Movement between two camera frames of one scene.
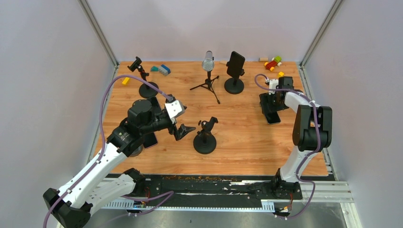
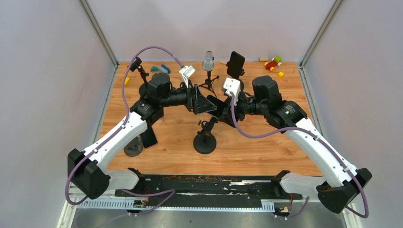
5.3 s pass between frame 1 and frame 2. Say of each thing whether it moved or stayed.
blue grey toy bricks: stayed
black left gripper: moved
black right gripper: moved
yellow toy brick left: stayed
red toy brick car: stayed
